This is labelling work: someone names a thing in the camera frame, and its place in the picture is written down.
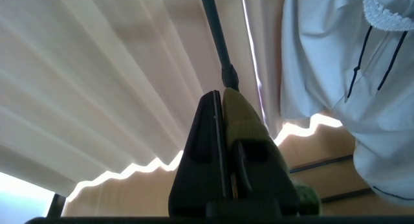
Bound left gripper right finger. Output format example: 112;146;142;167
231;139;301;218

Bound beige curtain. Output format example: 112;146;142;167
0;0;343;199

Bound black clothes rack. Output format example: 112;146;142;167
0;0;376;204

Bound pale grey shorts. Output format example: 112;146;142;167
279;0;414;208

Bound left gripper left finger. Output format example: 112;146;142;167
168;89;233;218

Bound green garment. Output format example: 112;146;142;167
221;87;323;216

